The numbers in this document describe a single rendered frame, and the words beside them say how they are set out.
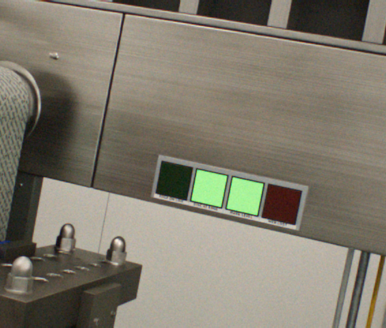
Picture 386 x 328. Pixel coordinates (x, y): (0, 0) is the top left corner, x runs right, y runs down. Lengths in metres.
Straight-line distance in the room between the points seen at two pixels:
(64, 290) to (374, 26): 0.61
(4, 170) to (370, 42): 0.60
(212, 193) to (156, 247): 2.55
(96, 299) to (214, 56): 0.43
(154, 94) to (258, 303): 2.47
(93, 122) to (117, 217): 2.53
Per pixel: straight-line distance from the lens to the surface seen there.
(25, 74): 1.35
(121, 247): 1.34
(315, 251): 3.64
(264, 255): 3.68
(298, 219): 1.26
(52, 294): 1.08
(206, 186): 1.29
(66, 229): 1.38
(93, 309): 1.17
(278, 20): 1.30
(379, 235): 1.25
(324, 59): 1.27
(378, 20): 1.28
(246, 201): 1.28
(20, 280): 1.05
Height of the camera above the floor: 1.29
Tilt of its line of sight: 3 degrees down
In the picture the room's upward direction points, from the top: 11 degrees clockwise
